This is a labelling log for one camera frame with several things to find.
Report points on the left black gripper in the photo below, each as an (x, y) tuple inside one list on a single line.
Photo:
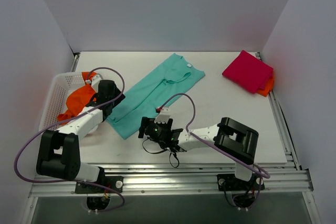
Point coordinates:
[(115, 98)]

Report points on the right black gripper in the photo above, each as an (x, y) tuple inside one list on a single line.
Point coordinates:
[(143, 127)]

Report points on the teal t-shirt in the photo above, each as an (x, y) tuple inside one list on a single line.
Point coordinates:
[(174, 75)]

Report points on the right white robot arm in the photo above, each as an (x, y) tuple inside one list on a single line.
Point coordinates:
[(238, 141)]

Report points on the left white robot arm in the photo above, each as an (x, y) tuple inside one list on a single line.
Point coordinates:
[(59, 152)]

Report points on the orange t-shirt in basket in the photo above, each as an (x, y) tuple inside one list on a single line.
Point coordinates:
[(77, 101)]

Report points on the white plastic basket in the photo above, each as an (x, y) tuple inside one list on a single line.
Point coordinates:
[(61, 87)]

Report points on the folded magenta t-shirt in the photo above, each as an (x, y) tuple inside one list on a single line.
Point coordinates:
[(248, 72)]

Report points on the folded orange t-shirt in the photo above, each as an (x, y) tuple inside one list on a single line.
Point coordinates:
[(268, 87)]

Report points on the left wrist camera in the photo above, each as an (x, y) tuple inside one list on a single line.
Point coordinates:
[(94, 82)]

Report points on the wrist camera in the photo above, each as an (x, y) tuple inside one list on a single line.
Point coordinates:
[(94, 82), (163, 115)]

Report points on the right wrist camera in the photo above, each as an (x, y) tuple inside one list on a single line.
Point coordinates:
[(163, 115)]

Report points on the aluminium mounting rail frame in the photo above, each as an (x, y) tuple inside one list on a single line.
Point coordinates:
[(188, 179)]

